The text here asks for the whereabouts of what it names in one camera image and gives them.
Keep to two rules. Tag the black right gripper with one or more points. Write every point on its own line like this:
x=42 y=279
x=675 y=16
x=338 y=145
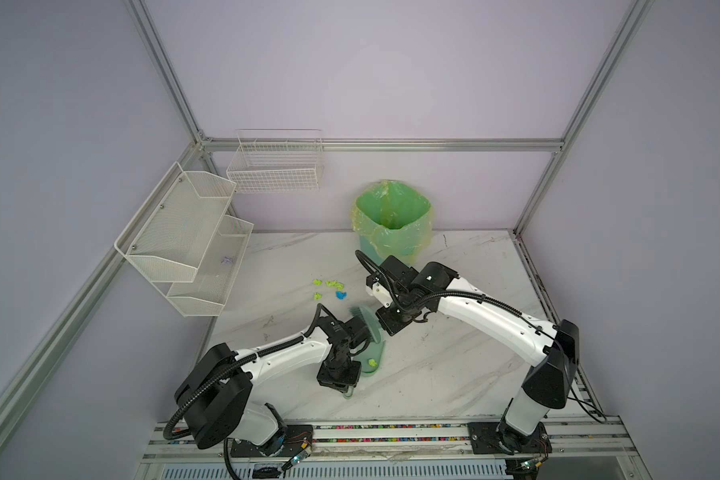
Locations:
x=385 y=323

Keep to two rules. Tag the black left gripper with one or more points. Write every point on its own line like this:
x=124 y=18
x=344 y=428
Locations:
x=350 y=380

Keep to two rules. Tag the green plastic dustpan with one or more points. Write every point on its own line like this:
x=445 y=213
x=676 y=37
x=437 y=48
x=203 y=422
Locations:
x=372 y=348

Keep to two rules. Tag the green hand brush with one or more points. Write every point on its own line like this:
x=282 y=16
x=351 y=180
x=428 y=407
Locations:
x=363 y=313

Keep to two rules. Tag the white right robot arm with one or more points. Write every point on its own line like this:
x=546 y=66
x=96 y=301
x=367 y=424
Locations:
x=551 y=350

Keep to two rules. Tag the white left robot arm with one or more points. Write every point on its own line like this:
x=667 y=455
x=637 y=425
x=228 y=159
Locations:
x=216 y=400

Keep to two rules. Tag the yellow-green bin liner bag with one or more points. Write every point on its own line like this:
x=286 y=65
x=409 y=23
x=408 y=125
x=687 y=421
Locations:
x=391 y=219

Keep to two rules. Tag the green trash bin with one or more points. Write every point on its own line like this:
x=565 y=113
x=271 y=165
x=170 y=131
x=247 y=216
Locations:
x=391 y=228

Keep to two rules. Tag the white wire wall basket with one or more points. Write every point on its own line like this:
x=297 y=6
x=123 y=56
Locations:
x=270 y=161

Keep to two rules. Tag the white mesh wall shelf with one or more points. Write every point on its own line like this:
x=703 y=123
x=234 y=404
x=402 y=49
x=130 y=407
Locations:
x=186 y=243

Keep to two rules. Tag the aluminium frame post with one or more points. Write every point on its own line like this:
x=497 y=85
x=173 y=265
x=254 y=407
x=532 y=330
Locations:
x=147 y=31

